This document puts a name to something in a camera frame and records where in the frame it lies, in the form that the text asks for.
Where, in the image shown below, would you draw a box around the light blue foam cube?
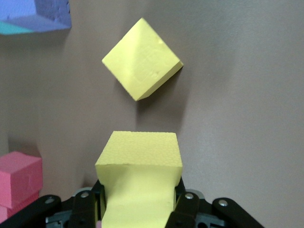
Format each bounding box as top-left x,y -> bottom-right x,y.
0,20 -> 33,36

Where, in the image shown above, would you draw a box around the purple foam cube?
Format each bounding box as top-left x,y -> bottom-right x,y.
0,0 -> 72,33

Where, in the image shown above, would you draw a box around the yellow foam cube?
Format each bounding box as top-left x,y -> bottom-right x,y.
101,17 -> 184,102
95,130 -> 183,228

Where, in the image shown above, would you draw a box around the brown table cover sheet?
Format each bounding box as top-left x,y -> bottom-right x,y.
0,0 -> 304,228

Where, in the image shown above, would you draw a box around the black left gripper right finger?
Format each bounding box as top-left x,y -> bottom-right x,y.
165,178 -> 264,228

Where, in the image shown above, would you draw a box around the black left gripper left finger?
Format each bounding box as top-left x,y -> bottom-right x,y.
0,180 -> 105,228

